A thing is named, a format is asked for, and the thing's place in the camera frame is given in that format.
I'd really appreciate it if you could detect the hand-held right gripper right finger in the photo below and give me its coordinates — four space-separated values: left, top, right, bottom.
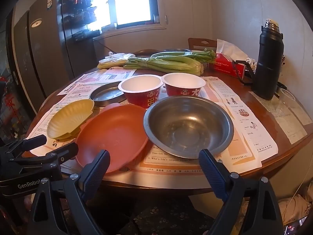
199 149 285 235

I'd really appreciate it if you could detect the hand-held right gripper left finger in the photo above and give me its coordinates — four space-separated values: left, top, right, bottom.
26 149 111 235

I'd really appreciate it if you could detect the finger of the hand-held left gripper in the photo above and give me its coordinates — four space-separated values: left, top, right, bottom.
10 142 79 174
5 135 47 162

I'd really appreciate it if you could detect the yellow shell-shaped plate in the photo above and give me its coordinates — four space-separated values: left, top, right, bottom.
47 99 95 140

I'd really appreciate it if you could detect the orange plastic plate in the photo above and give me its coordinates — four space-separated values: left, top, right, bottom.
75 103 149 175

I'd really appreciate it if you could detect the steel bowl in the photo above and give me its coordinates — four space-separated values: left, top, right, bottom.
143 96 235 159

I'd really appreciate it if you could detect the round steel plate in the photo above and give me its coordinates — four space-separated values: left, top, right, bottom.
89 81 128 107

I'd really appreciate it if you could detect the red paper noodle bowl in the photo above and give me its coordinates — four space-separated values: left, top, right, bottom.
161 73 206 101
118 75 164 109

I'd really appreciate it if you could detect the large printed newspaper spread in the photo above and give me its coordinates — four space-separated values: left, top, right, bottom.
24 76 263 189

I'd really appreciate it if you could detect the red hanging decoration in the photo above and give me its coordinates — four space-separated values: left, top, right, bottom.
0 76 20 133

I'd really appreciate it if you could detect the white cartoon worksheet page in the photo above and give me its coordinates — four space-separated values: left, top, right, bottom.
202 76 279 163

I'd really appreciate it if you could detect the dark floral cushion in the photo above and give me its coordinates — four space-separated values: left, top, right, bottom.
127 196 220 235

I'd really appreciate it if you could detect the light beige cloth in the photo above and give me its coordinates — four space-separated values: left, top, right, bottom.
276 188 313 223

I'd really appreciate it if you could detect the dark grey refrigerator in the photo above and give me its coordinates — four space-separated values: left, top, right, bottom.
12 0 76 113

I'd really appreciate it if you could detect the pale paper sheet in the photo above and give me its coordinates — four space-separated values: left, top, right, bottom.
248 90 309 145

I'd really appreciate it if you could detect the colourful newspaper sheet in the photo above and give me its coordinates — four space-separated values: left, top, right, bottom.
57 69 137 96

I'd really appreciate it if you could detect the smartphone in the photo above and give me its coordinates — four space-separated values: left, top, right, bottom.
284 217 309 235

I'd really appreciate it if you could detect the clear plastic cup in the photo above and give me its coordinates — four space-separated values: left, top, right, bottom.
279 88 296 110

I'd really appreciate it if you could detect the bag of yellow noodles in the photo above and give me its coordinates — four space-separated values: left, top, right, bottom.
97 51 136 70

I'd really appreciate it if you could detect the red tissue box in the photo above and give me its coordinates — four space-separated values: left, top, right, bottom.
208 39 247 79

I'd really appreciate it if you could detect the tied celery bunch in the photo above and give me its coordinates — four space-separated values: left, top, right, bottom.
123 56 204 76

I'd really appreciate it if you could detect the black thermos bottle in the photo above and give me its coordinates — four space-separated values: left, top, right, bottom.
252 19 285 101

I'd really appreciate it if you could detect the leafy celery bunch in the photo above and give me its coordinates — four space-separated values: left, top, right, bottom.
150 49 218 63

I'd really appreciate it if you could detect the wooden chair with cutout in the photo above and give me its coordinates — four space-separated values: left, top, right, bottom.
188 38 218 52

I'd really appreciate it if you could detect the window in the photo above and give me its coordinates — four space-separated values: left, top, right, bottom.
81 0 159 30

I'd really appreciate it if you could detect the black carrying strap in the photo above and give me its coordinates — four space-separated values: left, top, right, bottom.
232 60 255 80

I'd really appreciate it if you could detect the black cable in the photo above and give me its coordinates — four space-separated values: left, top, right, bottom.
99 37 115 54

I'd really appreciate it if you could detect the black wire storage rack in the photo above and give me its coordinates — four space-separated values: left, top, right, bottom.
61 0 101 42

